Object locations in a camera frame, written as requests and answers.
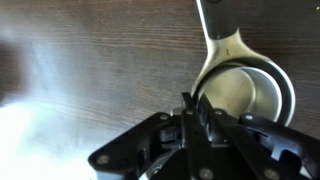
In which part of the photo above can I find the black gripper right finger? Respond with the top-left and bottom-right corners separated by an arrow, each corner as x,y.
199,94 -> 320,180

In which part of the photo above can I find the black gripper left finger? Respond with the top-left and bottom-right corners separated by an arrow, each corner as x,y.
88,92 -> 214,180

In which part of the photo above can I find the large steel measuring cup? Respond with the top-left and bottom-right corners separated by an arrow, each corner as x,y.
190,0 -> 297,128

